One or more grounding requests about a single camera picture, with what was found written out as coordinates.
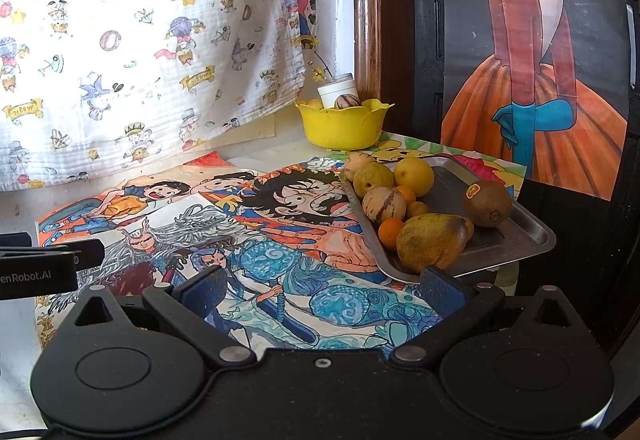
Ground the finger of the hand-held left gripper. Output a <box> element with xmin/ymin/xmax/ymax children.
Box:
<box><xmin>67</xmin><ymin>240</ymin><xmax>106</xmax><ymax>271</ymax></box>

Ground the silver-haired warrior poster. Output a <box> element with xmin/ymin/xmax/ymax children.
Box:
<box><xmin>35</xmin><ymin>197</ymin><xmax>446</xmax><ymax>356</ymax></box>

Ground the brown long pear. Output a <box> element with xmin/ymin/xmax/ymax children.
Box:
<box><xmin>396</xmin><ymin>213</ymin><xmax>470</xmax><ymax>273</ymax></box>

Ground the yellow plastic bowl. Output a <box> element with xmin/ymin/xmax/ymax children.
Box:
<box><xmin>294</xmin><ymin>97</ymin><xmax>392</xmax><ymax>151</ymax></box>

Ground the green round pear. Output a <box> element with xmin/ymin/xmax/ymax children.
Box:
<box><xmin>353</xmin><ymin>163</ymin><xmax>396</xmax><ymax>201</ymax></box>

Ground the striped pepino melon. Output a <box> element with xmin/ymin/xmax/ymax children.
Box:
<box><xmin>362</xmin><ymin>186</ymin><xmax>404</xmax><ymax>225</ymax></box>

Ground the white cartoon printed blanket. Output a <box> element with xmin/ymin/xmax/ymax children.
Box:
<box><xmin>0</xmin><ymin>0</ymin><xmax>321</xmax><ymax>191</ymax></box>

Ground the brown wooden frame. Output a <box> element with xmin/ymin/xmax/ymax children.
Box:
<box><xmin>352</xmin><ymin>0</ymin><xmax>413</xmax><ymax>133</ymax></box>

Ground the tan round fruit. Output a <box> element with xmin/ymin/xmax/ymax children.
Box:
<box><xmin>343</xmin><ymin>152</ymin><xmax>376</xmax><ymax>183</ymax></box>

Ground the spiky-haired fighter poster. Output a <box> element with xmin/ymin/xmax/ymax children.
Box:
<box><xmin>240</xmin><ymin>157</ymin><xmax>396</xmax><ymax>281</ymax></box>

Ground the white jar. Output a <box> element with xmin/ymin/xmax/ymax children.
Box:
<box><xmin>317</xmin><ymin>74</ymin><xmax>358</xmax><ymax>109</ymax></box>

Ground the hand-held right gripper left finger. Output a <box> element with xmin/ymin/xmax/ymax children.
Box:
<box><xmin>67</xmin><ymin>265</ymin><xmax>257</xmax><ymax>368</ymax></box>

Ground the metal tray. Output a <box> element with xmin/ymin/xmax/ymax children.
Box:
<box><xmin>340</xmin><ymin>156</ymin><xmax>557</xmax><ymax>285</ymax></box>

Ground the yellow lemon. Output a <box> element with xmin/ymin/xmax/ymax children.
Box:
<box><xmin>393</xmin><ymin>157</ymin><xmax>436</xmax><ymax>197</ymax></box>

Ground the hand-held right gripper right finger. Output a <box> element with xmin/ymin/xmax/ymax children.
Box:
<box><xmin>390</xmin><ymin>265</ymin><xmax>578</xmax><ymax>367</ymax></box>

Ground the brown kiwi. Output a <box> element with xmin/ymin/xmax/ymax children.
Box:
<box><xmin>463</xmin><ymin>180</ymin><xmax>513</xmax><ymax>227</ymax></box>

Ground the cartoon kids poster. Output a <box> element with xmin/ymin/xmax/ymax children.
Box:
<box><xmin>35</xmin><ymin>170</ymin><xmax>261</xmax><ymax>243</ymax></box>

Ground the wall poster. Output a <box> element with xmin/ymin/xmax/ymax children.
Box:
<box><xmin>439</xmin><ymin>0</ymin><xmax>630</xmax><ymax>201</ymax></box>

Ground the twig with yellow flowers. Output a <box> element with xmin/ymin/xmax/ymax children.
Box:
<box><xmin>300</xmin><ymin>37</ymin><xmax>336</xmax><ymax>83</ymax></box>

